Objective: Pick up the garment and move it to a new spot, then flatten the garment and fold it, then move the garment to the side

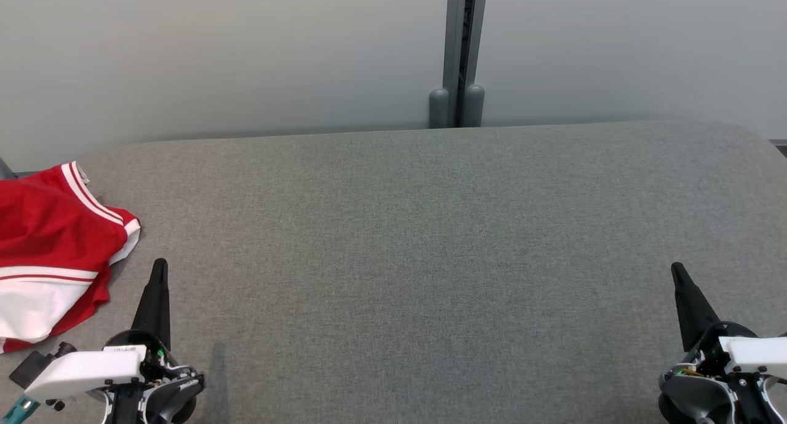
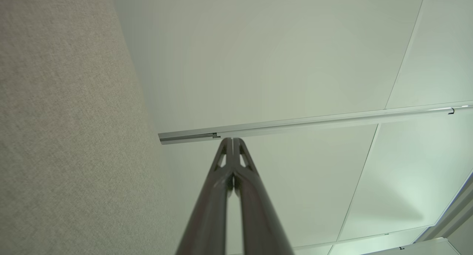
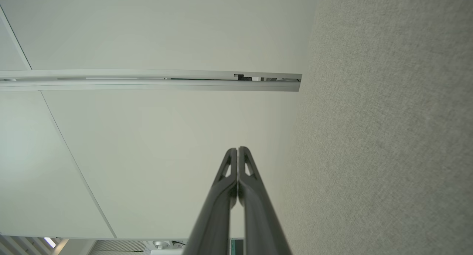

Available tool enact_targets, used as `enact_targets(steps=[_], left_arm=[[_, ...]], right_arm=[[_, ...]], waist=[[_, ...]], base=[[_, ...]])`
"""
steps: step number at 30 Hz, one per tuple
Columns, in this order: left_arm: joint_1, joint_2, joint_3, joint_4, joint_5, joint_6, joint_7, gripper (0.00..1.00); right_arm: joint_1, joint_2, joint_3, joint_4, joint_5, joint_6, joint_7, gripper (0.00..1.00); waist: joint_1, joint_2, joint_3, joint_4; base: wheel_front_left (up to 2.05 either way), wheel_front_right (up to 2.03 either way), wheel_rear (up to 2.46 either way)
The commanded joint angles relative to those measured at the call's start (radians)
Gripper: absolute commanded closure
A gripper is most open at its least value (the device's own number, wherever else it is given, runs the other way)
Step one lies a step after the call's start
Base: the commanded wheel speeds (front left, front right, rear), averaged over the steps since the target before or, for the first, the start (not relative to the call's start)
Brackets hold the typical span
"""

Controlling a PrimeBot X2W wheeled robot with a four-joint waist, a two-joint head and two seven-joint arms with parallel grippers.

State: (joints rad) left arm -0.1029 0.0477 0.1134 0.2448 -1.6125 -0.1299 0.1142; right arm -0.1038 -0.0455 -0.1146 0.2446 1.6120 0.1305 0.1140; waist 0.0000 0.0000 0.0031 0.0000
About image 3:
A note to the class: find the white round ceiling fixture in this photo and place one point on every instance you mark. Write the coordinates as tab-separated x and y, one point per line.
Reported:
160	244

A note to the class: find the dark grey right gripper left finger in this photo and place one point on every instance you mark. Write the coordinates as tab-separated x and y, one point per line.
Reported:
216	218

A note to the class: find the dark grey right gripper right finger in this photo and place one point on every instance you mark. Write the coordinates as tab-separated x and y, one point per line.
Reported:
258	218

